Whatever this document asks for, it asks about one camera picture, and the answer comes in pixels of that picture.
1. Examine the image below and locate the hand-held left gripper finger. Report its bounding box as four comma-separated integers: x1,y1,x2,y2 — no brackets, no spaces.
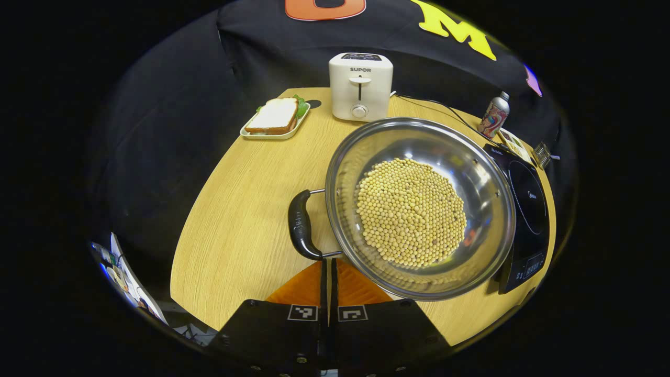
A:
331,258,453,375
207,259,331,375

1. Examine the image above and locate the stainless steel pot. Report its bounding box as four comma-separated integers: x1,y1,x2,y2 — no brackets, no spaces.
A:
288,117,516,302

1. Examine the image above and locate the black induction cooktop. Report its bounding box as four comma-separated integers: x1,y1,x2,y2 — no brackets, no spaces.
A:
483,144,551,294

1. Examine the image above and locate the pile of soybeans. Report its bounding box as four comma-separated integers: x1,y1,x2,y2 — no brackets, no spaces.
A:
356,158,467,269

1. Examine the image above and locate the white rectangular plate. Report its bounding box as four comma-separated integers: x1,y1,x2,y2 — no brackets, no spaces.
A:
240,96,311,140

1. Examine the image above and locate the sandwich with lettuce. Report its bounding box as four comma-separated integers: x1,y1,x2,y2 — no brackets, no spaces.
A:
244,95,309,136

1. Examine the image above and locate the white toaster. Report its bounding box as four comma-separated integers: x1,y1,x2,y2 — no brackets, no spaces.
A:
329,52,394,123

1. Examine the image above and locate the white divided dish with beans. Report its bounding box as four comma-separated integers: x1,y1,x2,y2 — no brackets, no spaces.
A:
497,127,533,164

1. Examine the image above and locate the silver printed drink bottle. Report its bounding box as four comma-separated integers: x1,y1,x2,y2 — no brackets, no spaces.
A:
477,91,510,139

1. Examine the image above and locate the black power cable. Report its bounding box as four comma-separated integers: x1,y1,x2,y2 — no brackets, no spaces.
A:
395,94,506,152

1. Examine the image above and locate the metal wire utensil rack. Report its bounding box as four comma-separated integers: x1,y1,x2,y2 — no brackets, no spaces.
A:
533,141,561,169

